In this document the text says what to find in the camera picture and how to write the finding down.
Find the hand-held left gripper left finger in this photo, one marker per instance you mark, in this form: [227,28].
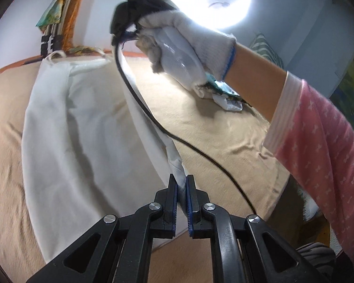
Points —
[173,203]

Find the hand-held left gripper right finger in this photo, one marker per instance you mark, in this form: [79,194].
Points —
[190,206]

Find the white cloth garment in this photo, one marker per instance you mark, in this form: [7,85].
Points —
[94,141]

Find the person's right forearm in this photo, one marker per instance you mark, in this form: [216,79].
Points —
[306,129]

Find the person's right hand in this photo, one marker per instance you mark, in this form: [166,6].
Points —
[194,41]

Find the round ceiling lamp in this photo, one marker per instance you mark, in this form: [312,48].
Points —
[214,1]

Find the beige blanket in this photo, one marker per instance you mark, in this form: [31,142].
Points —
[224,132]

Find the colourful hanging cloth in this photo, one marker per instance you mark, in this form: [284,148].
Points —
[54,8]

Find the striped green cushion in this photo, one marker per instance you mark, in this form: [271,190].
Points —
[267,48]

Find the green yellow painting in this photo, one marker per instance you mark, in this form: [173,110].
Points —
[351,91]

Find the orange wooden frame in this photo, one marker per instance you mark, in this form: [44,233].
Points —
[70,14]

